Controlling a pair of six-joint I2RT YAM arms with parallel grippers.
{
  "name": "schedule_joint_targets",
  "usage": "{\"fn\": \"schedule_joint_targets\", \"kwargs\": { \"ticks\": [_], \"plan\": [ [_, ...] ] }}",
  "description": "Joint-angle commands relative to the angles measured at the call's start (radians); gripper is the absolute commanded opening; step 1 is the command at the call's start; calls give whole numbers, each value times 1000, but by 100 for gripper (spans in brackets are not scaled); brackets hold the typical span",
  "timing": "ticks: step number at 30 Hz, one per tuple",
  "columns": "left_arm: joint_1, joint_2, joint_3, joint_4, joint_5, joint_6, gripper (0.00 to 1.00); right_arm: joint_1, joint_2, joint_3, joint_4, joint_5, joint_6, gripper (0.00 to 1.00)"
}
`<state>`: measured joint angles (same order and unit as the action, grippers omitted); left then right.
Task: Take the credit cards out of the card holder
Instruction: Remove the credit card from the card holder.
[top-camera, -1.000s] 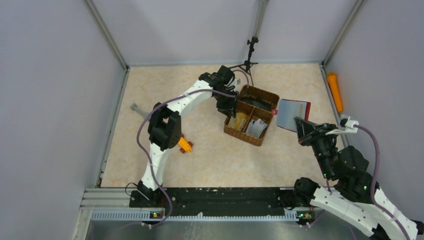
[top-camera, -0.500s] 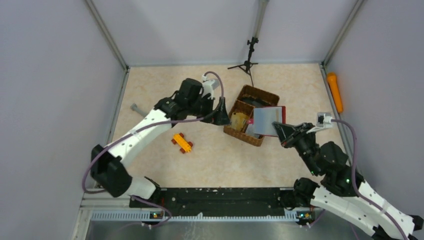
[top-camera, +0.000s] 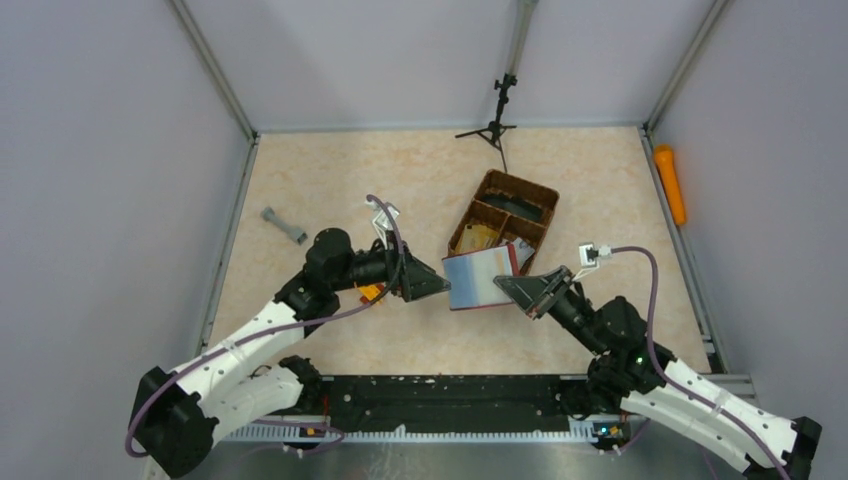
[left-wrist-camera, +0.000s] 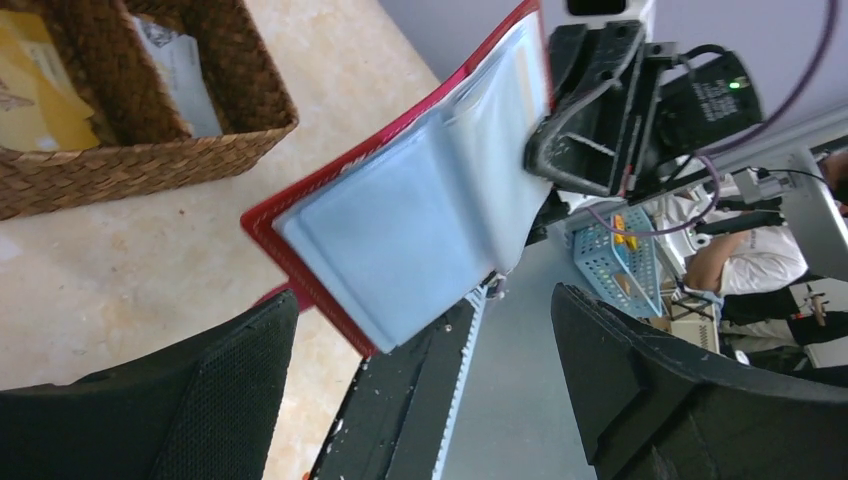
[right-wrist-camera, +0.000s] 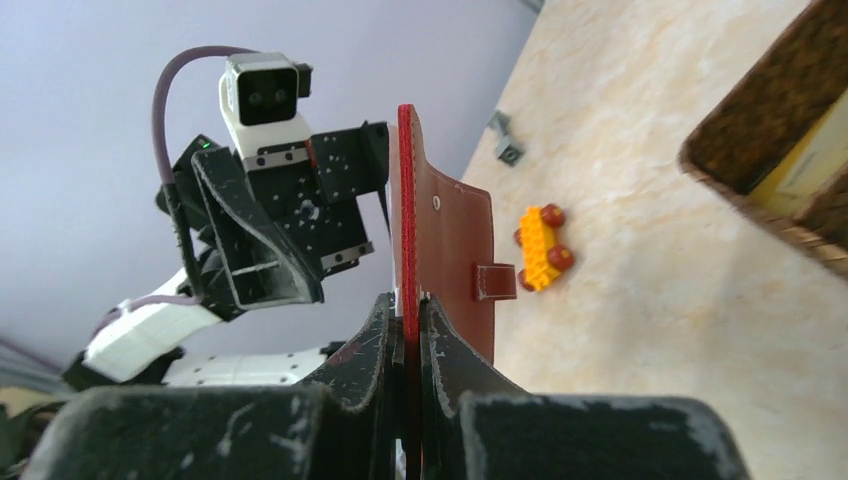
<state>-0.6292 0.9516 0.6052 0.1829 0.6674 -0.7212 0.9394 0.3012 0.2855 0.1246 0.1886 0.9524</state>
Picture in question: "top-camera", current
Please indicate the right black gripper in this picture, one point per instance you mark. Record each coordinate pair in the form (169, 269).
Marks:
(531, 293)

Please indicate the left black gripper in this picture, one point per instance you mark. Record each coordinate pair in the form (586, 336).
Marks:
(408, 276)

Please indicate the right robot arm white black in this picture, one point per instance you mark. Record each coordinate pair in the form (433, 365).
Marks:
(628, 373)

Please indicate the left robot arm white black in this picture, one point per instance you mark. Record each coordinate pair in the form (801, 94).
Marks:
(180, 415)

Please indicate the silver cards in basket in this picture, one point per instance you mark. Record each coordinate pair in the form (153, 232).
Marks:
(523, 250)

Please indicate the light blue card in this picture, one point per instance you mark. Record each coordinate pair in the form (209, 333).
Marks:
(474, 281)

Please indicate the gold card in basket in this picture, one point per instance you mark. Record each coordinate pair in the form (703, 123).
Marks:
(475, 237)

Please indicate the yellow toy block car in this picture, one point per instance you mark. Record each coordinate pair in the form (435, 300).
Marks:
(371, 293)

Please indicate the brown wicker divided basket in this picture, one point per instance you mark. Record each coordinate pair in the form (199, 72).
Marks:
(509, 226)

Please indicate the black item in basket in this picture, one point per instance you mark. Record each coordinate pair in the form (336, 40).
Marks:
(515, 206)

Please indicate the grey plastic connector piece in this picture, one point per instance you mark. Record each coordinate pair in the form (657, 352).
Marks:
(294, 233)

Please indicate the black mini tripod stand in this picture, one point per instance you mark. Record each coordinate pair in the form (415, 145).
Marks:
(493, 132)

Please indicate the orange flashlight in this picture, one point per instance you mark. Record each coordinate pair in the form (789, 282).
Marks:
(664, 160)

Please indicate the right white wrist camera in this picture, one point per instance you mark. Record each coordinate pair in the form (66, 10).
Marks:
(591, 257)

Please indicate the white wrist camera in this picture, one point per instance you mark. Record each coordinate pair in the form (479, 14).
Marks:
(591, 257)
(381, 220)

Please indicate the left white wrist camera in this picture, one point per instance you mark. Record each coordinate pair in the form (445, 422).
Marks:
(381, 220)

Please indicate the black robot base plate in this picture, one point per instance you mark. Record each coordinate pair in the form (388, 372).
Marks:
(452, 403)

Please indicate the white perforated cable duct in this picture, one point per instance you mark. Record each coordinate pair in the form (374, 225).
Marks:
(578, 432)

